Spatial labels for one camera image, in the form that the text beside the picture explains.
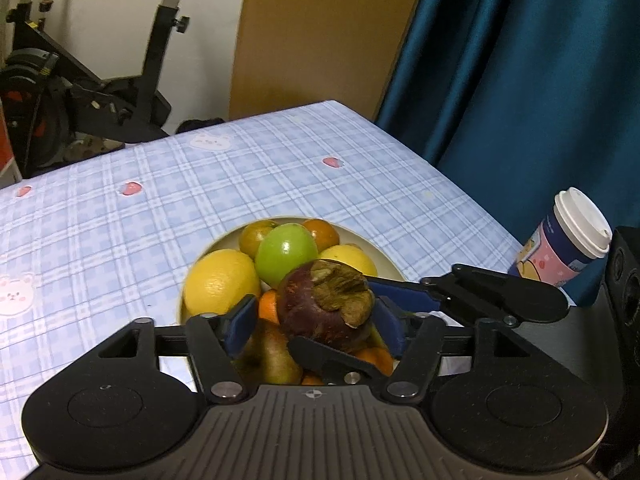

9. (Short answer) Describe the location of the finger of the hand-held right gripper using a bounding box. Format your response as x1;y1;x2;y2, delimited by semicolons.
287;335;397;387
367;263;571;324

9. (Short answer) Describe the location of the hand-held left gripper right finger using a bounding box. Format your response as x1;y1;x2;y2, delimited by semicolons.
372;297;533;403

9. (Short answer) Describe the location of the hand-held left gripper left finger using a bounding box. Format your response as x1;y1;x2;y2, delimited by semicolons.
95;295;259;403

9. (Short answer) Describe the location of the large yellow lemon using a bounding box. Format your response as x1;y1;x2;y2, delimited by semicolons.
182;249;262;319

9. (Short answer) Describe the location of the green pear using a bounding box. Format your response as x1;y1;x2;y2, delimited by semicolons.
235;320;304;385

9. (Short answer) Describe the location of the dark purple mangosteen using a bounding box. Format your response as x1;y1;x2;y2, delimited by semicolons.
276;258;375;354

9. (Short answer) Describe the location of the small yellow lemon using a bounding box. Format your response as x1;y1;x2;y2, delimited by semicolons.
317;243;379;279

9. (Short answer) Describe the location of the cream round plate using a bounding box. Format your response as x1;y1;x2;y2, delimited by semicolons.
177;216;407;386

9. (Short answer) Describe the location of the round green fruit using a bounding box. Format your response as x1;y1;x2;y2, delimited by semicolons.
254;224;320;289

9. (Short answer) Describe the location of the large yellow-orange speckled orange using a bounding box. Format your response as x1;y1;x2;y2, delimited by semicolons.
238;220;281;257

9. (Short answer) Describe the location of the dark orange round orange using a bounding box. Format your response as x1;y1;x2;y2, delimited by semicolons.
302;218;340;254

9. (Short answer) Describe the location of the navy pink paper cup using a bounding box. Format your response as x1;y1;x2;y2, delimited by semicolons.
507;187;614;307

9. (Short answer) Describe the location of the dark blue curtain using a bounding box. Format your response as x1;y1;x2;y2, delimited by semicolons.
375;0;640;306

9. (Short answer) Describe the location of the light wooden board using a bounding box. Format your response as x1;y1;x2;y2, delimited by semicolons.
228;0;434;121

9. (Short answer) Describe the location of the black exercise bike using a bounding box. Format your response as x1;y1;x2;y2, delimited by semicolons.
0;0;242;179

